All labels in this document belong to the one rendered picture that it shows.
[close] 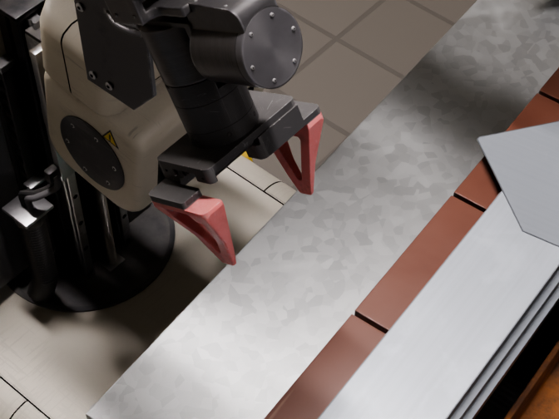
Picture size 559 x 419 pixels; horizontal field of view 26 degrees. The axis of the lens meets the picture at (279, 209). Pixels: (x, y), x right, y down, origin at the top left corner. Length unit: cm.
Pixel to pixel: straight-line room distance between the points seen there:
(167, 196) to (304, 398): 26
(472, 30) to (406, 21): 103
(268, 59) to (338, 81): 168
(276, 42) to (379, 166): 63
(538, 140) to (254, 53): 51
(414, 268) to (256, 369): 21
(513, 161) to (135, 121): 41
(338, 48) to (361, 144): 112
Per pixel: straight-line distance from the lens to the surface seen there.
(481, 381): 111
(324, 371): 111
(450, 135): 150
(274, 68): 85
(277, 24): 84
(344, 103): 247
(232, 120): 92
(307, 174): 100
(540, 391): 129
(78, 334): 181
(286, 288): 134
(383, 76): 253
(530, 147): 127
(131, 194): 141
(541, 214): 122
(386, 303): 115
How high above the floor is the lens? 177
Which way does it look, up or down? 51 degrees down
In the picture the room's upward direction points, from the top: straight up
